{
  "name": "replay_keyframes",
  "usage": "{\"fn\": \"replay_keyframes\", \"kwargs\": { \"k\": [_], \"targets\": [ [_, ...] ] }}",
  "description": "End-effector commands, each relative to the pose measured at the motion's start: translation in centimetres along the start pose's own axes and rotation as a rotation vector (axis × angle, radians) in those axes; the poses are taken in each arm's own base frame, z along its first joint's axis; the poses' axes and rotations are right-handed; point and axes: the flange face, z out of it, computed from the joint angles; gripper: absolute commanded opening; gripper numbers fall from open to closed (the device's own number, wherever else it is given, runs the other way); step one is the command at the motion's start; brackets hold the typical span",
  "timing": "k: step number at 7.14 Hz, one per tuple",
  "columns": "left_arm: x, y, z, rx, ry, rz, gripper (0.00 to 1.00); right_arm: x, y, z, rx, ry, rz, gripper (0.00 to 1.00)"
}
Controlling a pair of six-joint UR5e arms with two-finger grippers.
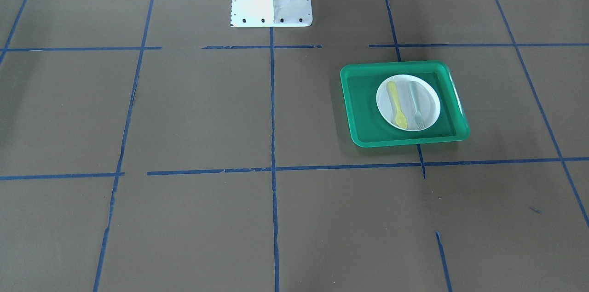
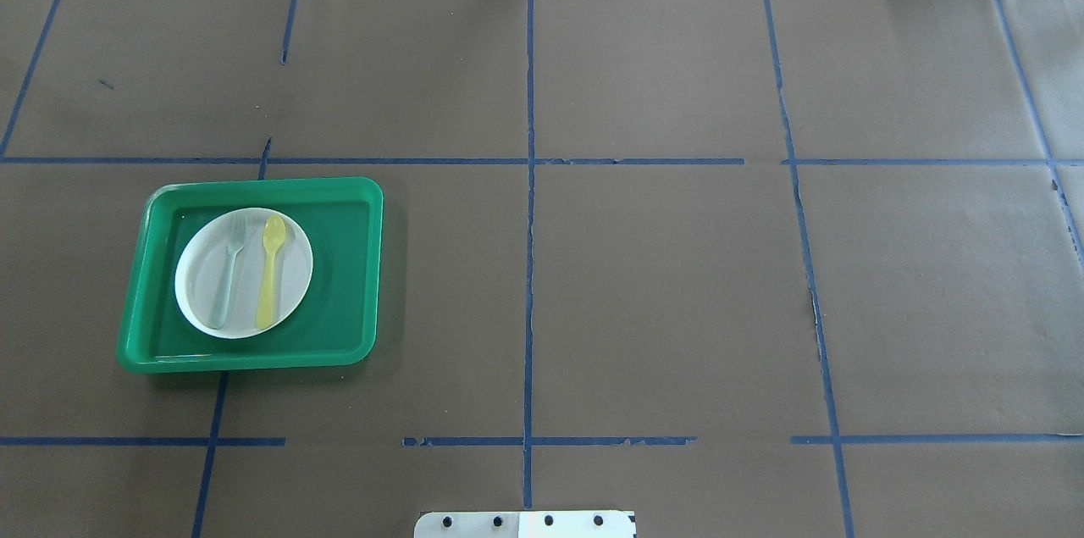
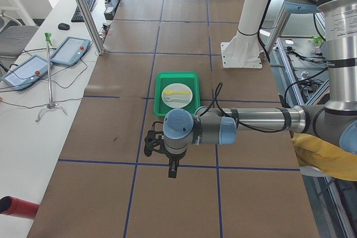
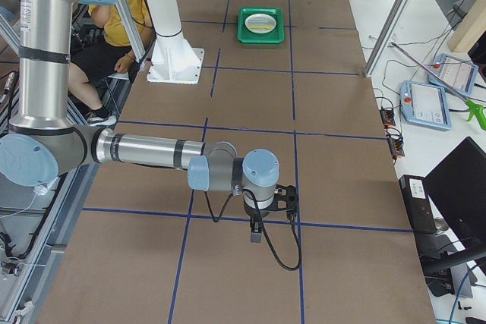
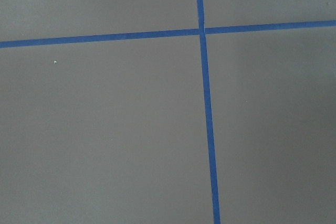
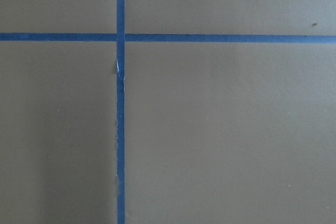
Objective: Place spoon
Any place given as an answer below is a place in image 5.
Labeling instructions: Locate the long vertical blue tape line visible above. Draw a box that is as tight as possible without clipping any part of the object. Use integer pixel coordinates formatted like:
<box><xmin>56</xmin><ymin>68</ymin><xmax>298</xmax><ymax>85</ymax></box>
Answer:
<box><xmin>197</xmin><ymin>0</ymin><xmax>221</xmax><ymax>223</ymax></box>

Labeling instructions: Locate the long horizontal blue tape line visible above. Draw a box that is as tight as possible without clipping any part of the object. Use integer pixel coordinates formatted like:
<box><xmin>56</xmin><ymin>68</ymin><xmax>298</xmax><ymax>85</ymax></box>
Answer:
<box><xmin>1</xmin><ymin>20</ymin><xmax>335</xmax><ymax>48</ymax></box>

